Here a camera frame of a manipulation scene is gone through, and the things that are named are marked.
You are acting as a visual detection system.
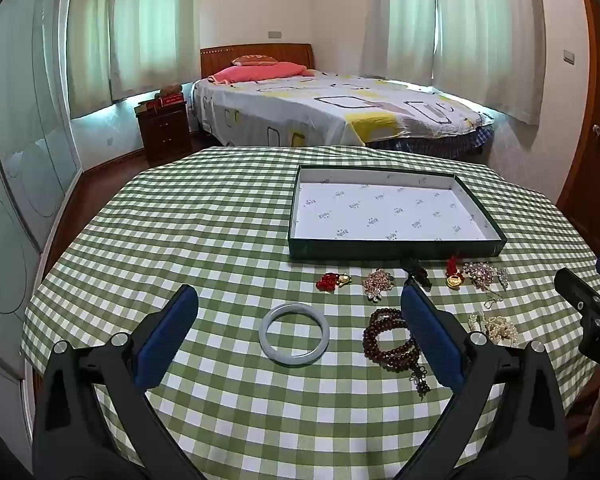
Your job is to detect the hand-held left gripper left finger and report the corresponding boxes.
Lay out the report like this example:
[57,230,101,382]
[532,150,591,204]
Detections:
[32,284,206,480]

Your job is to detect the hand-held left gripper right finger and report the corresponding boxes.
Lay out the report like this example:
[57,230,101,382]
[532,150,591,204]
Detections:
[395,282,571,480]

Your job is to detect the brown wooden bead necklace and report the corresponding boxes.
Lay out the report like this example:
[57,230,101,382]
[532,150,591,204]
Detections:
[362,307,433,400]

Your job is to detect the pearl bracelet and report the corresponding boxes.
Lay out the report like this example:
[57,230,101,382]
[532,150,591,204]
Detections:
[467,310,520,347]

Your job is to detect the crystal bead bracelet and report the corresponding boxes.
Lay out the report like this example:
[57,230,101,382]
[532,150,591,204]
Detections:
[462,261,510,292]

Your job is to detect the red pendant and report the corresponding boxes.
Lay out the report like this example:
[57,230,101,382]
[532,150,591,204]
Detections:
[316,272,353,292]

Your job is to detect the pale jade bangle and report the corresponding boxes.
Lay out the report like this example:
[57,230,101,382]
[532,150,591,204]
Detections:
[259,303,329,366]

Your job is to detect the shallow green cardboard box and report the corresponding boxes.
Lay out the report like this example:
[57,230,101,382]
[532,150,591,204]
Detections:
[286,164,507,262]

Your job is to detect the red and gold ornament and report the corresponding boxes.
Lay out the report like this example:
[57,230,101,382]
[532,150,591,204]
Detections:
[445,255,467,291]

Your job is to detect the black knotted ornament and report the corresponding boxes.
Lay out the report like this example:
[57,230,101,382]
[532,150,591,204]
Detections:
[401,257,433,291]

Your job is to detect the wooden door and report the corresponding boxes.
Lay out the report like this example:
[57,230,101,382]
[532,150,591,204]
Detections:
[555,0,600,271]

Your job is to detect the green checked tablecloth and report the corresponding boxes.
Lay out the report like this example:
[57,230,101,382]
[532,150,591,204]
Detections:
[21,146,600,480]

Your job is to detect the blue plaid bed skirt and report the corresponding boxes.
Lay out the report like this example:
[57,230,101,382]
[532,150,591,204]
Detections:
[367,125,495,159]

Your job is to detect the dark wooden nightstand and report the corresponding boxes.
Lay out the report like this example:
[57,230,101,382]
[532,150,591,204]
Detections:
[135,102,193,166]

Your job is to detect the glass sliding wardrobe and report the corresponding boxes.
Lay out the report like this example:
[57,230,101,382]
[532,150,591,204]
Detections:
[0,0,84,411]

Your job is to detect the wide white curtain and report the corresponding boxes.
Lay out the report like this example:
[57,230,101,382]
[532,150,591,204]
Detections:
[109,0,202,102]
[432,0,548,127]

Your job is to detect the bed with patterned sheet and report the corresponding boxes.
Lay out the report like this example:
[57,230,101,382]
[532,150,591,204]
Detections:
[192,70,495,148]

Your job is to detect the pink pillow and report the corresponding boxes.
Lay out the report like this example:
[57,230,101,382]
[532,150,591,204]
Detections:
[208,61,315,84]

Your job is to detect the wooden bed headboard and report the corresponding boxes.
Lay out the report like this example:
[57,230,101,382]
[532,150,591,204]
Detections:
[200,43,315,78]

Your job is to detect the narrow white curtain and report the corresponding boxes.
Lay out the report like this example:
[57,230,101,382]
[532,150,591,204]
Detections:
[66,0,117,121]
[362,0,438,84]

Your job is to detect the rose gold bracelet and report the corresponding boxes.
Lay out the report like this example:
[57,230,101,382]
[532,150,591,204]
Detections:
[362,269,396,304]

